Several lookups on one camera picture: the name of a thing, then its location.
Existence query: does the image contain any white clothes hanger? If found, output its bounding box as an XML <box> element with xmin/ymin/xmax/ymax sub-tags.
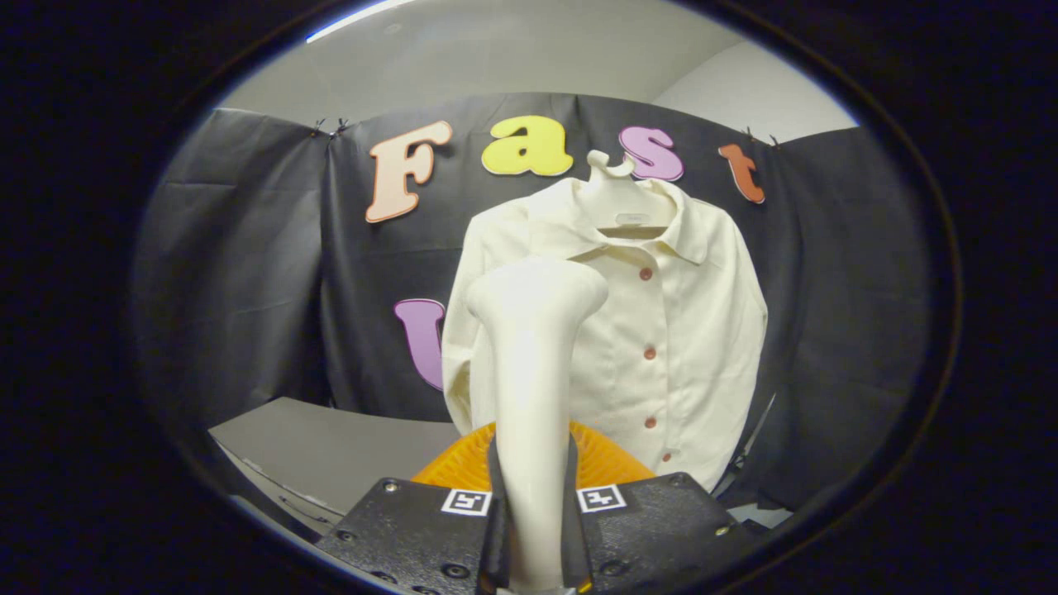
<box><xmin>576</xmin><ymin>150</ymin><xmax>677</xmax><ymax>240</ymax></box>

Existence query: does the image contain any white garment steamer head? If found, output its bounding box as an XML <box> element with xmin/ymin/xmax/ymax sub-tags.
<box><xmin>465</xmin><ymin>258</ymin><xmax>610</xmax><ymax>592</ymax></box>

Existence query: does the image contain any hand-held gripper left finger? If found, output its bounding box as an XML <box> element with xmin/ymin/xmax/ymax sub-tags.
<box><xmin>318</xmin><ymin>421</ymin><xmax>512</xmax><ymax>595</ymax></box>

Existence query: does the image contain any grey drawer cabinet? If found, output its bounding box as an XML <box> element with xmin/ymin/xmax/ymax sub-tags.
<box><xmin>207</xmin><ymin>397</ymin><xmax>464</xmax><ymax>542</ymax></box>

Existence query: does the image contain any cream button-up shirt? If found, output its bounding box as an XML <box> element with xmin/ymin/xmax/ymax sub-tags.
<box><xmin>442</xmin><ymin>176</ymin><xmax>770</xmax><ymax>494</ymax></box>

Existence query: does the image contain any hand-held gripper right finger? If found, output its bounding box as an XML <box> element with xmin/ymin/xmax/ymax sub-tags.
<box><xmin>565</xmin><ymin>420</ymin><xmax>755</xmax><ymax>595</ymax></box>

